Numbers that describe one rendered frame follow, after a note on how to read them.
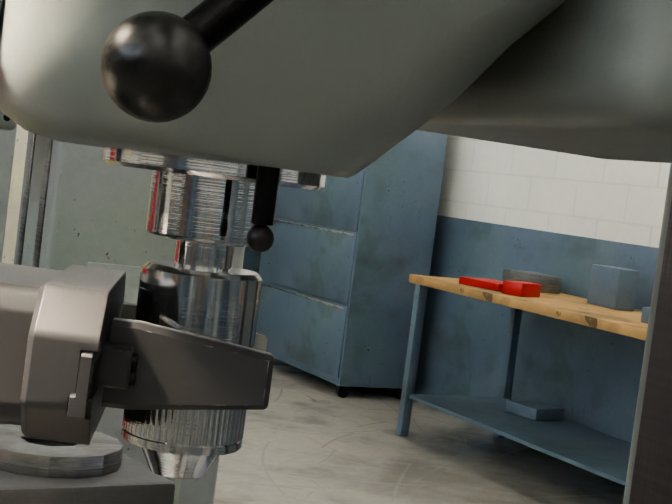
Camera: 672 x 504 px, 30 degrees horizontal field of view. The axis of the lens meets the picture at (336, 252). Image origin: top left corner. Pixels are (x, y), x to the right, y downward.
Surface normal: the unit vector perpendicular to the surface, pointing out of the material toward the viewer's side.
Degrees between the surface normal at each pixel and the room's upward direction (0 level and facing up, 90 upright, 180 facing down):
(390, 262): 90
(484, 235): 90
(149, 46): 77
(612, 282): 90
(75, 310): 45
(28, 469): 90
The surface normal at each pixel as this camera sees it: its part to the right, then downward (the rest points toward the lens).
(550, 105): -0.71, 0.64
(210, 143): 0.19, 0.72
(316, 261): -0.88, -0.09
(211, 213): 0.15, 0.07
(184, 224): -0.29, 0.01
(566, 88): -0.84, 0.37
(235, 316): 0.66, 0.12
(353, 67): 0.35, 0.55
